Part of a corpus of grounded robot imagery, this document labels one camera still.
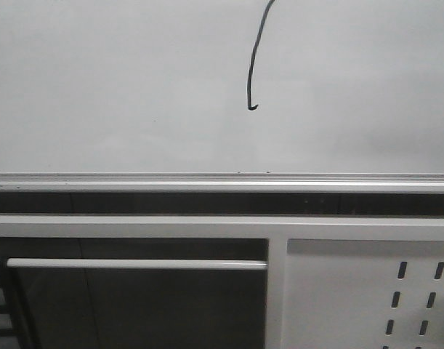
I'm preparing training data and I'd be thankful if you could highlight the white perforated metal panel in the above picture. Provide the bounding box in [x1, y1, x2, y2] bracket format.
[283, 239, 444, 348]

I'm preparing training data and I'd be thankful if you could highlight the white horizontal bar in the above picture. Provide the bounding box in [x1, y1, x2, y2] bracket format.
[7, 258, 267, 270]

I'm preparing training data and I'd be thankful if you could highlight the black rack at lower left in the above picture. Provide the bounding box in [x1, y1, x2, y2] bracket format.
[0, 257, 36, 348]

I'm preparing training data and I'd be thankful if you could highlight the white metal stand frame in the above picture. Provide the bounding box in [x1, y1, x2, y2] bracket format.
[0, 214, 444, 348]

